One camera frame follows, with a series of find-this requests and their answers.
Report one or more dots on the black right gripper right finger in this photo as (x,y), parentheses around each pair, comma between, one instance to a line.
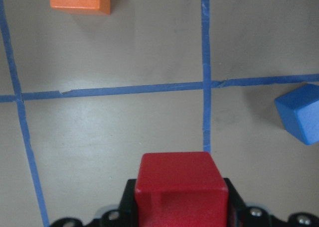
(235,207)

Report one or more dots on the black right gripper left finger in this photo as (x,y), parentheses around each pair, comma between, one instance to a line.
(128,207)

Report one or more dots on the red wooden block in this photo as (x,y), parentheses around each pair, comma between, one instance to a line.
(180,189)

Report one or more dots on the blue wooden block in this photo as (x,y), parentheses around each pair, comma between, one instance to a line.
(299,113)

